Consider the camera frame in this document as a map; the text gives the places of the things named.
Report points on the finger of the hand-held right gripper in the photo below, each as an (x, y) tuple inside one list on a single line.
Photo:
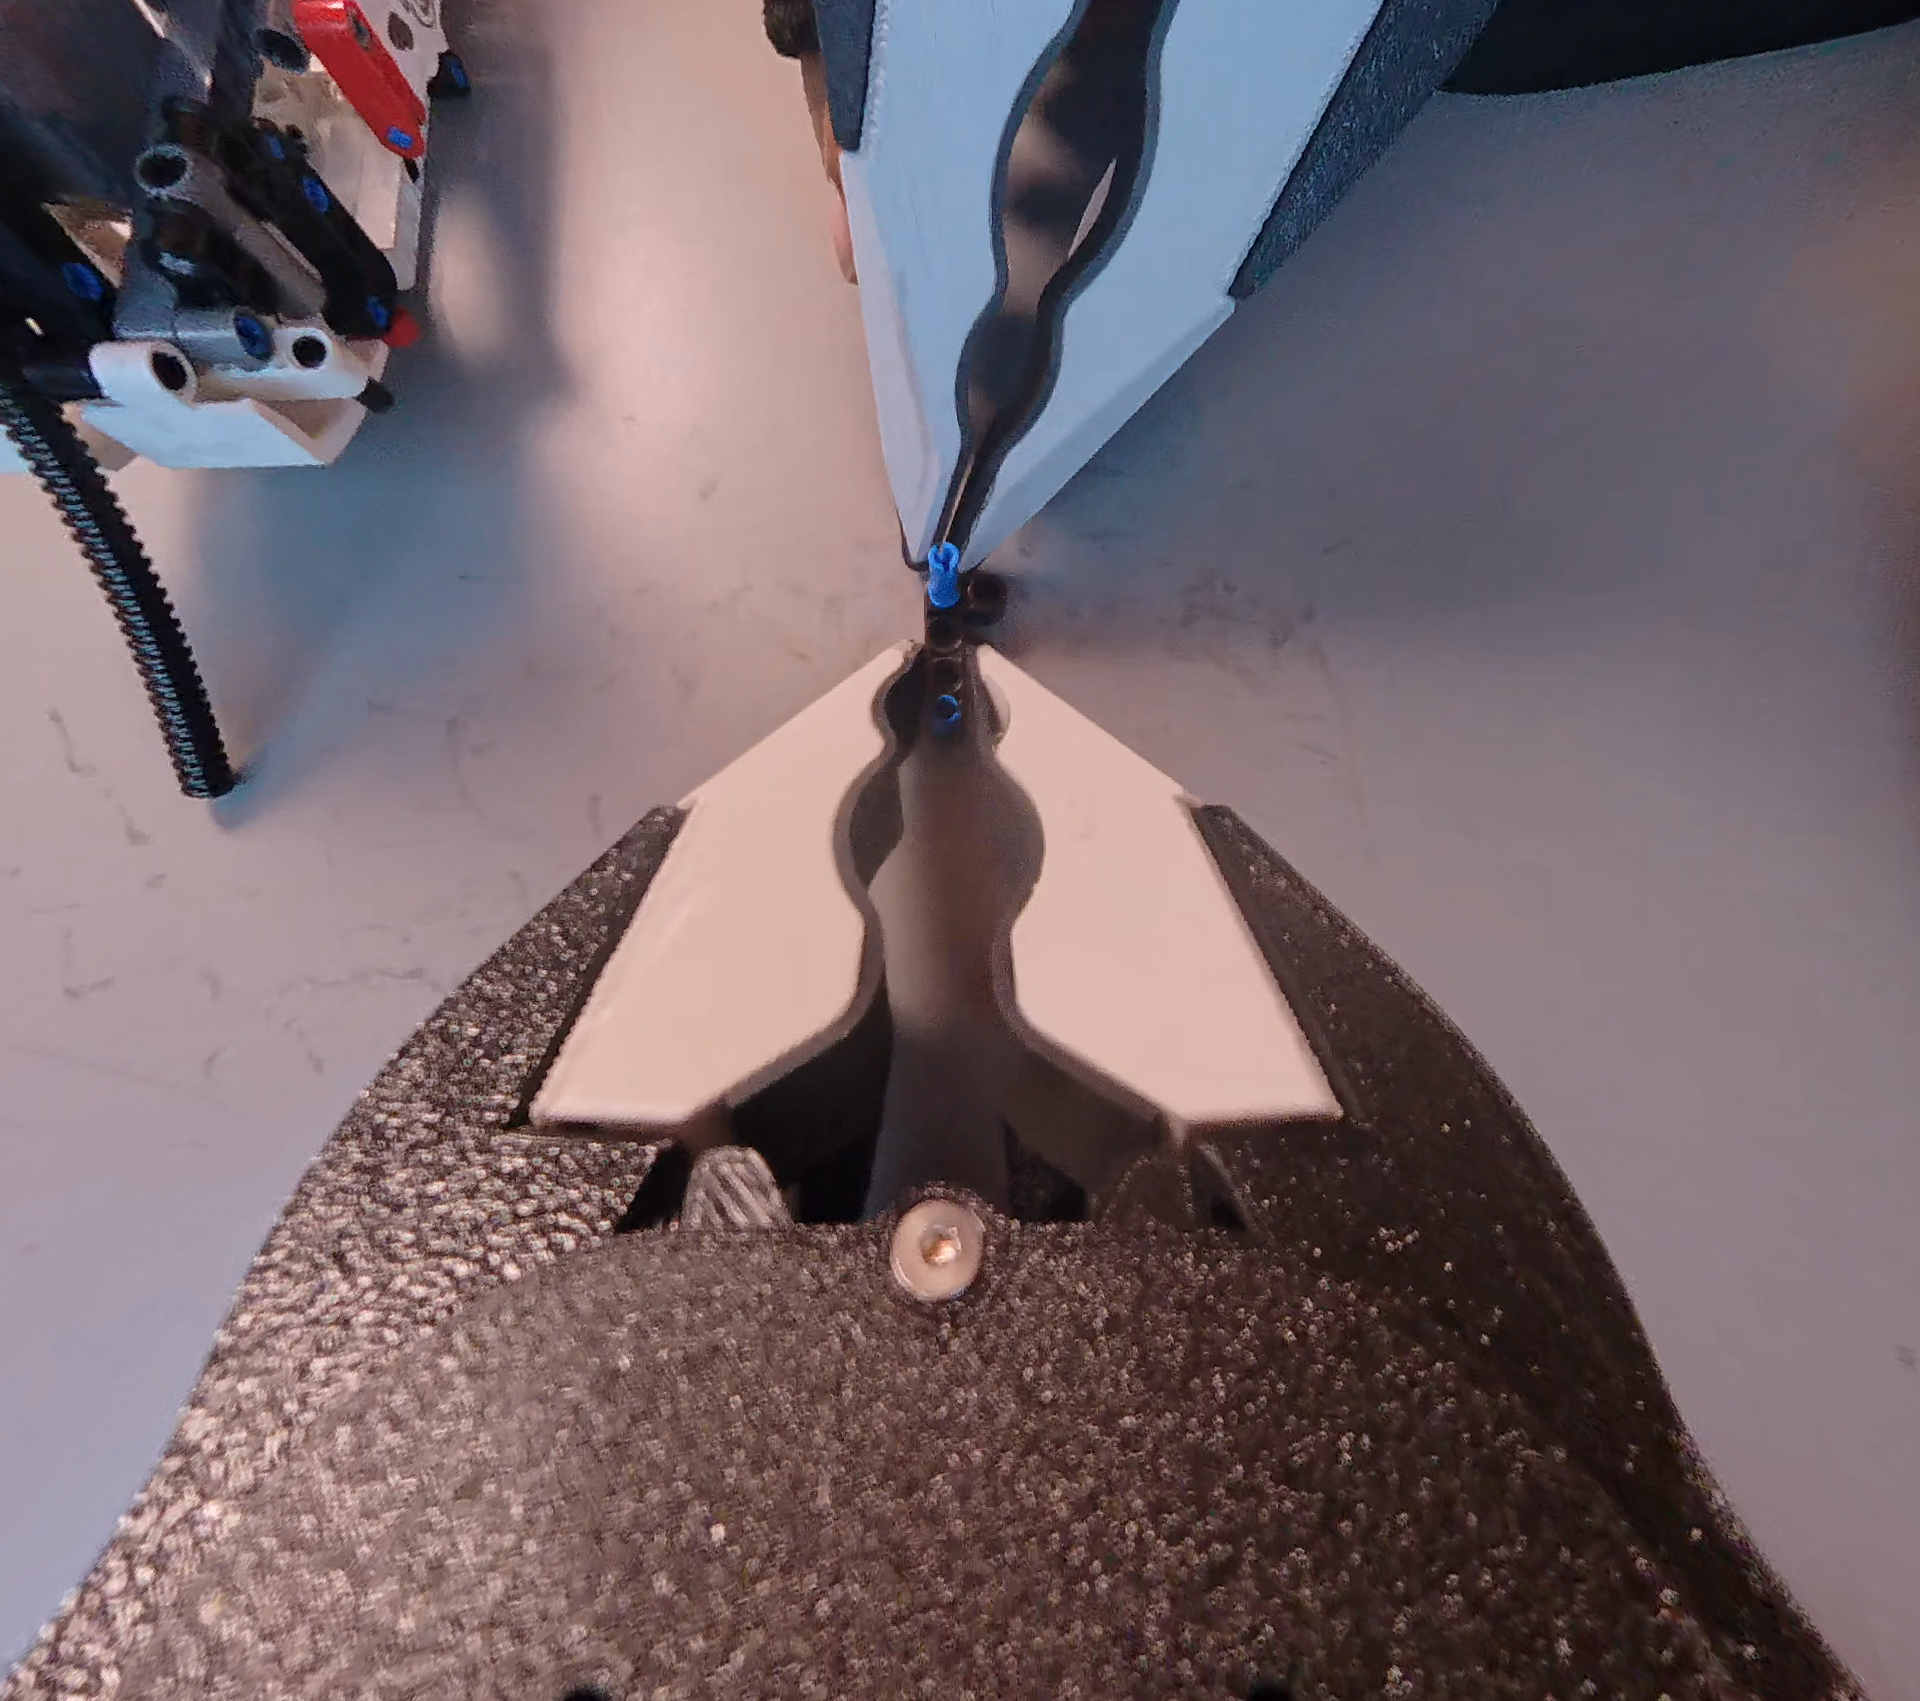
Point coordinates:
[(946, 82), (1260, 112)]

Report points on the black building beam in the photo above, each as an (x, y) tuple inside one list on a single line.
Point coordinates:
[(960, 650)]

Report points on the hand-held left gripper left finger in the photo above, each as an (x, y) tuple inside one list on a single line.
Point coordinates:
[(723, 981)]

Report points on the grey desk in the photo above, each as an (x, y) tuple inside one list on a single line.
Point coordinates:
[(1563, 682)]

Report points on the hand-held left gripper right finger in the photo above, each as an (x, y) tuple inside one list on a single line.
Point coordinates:
[(1171, 966)]

